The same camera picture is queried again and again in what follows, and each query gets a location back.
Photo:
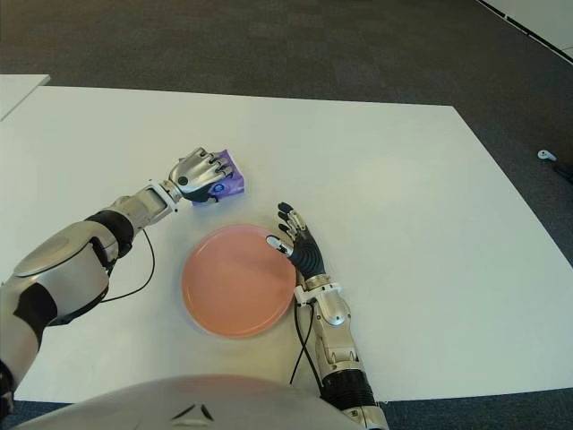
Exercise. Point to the white handheld controller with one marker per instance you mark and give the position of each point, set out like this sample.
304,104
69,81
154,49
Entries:
546,155

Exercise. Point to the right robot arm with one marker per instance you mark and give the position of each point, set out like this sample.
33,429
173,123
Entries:
336,331

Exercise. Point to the white side table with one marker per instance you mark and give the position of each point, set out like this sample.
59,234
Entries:
15,89

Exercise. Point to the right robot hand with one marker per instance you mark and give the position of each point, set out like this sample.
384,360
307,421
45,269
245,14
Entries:
306,257

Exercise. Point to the purple tissue paper pack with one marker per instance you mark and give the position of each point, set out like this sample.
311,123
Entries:
237,183

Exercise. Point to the pink round plate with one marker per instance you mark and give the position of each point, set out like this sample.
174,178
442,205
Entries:
233,282

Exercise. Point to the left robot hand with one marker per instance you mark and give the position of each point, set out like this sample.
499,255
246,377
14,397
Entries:
194,174

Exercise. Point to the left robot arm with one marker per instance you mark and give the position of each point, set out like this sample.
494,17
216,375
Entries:
71,264

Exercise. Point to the grey robot torso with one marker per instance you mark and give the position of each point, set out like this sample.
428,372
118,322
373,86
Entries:
188,403

